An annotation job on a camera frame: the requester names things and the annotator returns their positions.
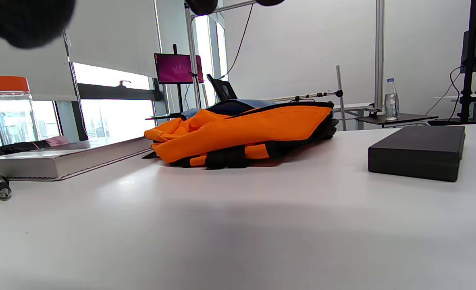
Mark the person's right hand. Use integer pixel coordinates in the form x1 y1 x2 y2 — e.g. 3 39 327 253
0 0 285 50

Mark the book with sunset cover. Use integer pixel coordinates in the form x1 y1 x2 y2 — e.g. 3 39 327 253
0 136 154 181

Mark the orange and blue school bag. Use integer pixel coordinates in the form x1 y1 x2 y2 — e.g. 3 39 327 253
143 100 339 169

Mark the black pencil case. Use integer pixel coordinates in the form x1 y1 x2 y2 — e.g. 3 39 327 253
368 125 466 182

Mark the white roller blind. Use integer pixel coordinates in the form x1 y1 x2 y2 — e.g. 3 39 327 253
0 0 160 102

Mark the clear bottle with orange lid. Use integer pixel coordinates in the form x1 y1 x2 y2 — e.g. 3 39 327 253
0 76 41 146

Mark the monitor with magenta screen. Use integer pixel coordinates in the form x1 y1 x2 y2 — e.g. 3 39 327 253
154 52 204 85

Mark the black pen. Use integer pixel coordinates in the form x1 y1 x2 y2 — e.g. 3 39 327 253
0 174 12 201

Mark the black office chair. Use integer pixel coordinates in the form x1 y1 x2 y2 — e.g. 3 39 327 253
206 73 239 102

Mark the thin metal rod stand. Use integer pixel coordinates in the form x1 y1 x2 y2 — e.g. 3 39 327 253
269 65 348 132

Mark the white cart with dark top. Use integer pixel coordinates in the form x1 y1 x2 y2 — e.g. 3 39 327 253
354 112 439 129

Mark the black equipment stand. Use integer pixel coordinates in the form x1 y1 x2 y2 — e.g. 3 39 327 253
427 0 476 126

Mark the aluminium frame post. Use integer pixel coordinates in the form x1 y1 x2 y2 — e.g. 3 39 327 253
184 3 202 110
374 0 385 113

